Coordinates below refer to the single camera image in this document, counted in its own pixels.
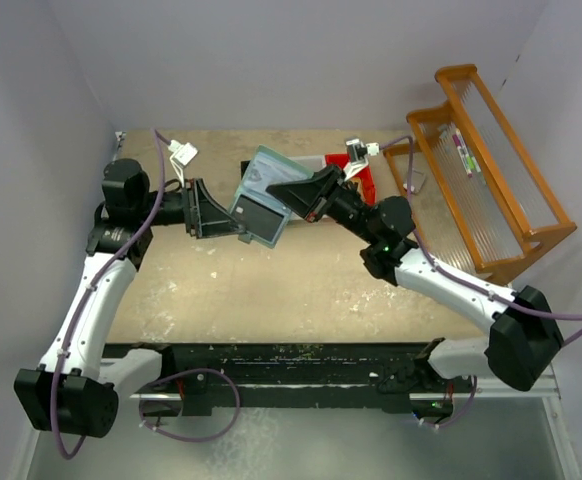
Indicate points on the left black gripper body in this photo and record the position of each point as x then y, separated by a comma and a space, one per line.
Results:
189, 206

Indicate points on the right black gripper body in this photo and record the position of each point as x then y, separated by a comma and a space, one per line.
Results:
342, 206

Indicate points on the black credit card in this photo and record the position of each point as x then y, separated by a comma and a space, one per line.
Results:
261, 223

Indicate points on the green leather card holder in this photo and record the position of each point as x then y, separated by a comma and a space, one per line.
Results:
266, 167

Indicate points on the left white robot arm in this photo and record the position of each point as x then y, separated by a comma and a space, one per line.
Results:
71, 391

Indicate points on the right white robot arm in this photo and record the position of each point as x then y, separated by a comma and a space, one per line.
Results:
520, 334

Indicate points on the white plastic bin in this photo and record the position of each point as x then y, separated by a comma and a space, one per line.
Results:
313, 163

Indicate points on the red plastic bin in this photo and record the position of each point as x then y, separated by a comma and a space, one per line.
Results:
363, 180

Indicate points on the black plastic bin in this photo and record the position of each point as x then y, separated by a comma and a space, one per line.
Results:
243, 167

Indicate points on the small grey box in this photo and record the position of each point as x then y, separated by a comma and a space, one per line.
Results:
414, 181

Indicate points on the purple marker pen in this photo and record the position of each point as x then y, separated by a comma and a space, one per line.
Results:
462, 152

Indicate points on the wooden tiered rack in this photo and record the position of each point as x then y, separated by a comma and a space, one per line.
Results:
497, 230

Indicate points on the green marker pen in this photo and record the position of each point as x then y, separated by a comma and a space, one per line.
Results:
474, 169

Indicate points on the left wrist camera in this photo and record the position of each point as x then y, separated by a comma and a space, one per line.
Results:
181, 156

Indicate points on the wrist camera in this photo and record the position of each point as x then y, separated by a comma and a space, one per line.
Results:
181, 156
358, 153

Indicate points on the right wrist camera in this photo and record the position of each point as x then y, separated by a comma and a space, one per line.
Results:
358, 153

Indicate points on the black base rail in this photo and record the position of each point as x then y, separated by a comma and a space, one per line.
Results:
391, 377

